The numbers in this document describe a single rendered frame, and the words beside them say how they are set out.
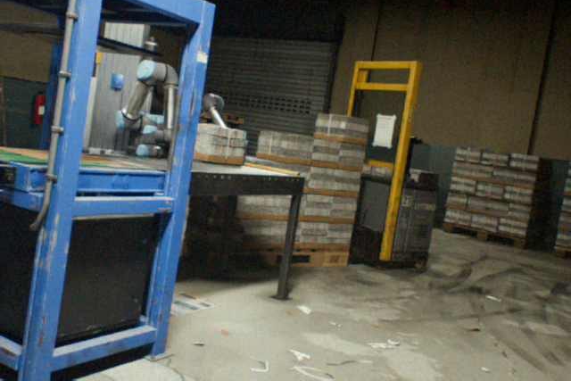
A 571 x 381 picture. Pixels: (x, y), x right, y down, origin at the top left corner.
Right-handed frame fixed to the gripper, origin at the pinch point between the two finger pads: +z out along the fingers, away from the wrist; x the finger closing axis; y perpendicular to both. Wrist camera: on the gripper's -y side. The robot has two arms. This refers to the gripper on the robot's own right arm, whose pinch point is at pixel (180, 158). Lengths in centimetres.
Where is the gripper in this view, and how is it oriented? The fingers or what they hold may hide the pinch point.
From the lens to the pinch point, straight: 398.0
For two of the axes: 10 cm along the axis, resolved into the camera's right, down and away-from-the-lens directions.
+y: 1.4, -9.9, -0.4
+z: 5.3, 0.4, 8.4
